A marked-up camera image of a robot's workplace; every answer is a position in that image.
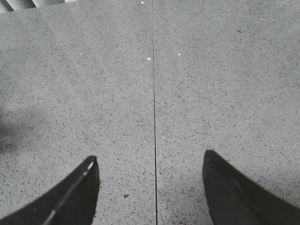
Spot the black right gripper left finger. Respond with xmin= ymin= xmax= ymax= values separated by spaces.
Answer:
xmin=0 ymin=156 xmax=99 ymax=225

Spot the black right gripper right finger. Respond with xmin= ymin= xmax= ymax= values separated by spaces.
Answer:
xmin=202 ymin=150 xmax=300 ymax=225

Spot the grey white curtain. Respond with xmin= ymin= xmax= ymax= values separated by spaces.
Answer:
xmin=0 ymin=0 xmax=78 ymax=14

